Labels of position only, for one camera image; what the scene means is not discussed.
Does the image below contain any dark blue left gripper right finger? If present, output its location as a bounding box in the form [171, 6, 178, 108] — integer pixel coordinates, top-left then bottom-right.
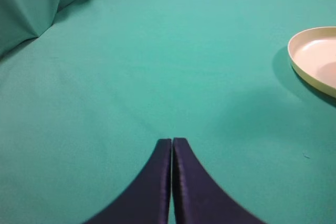
[172, 138, 263, 223]

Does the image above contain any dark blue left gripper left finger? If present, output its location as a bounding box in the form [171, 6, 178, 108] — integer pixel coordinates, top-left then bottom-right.
[86, 138, 172, 223]

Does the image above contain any yellow plastic plate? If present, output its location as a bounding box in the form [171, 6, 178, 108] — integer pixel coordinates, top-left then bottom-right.
[287, 26, 335, 97]

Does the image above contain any green table cloth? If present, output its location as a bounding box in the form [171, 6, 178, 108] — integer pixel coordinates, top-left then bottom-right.
[1, 0, 335, 223]

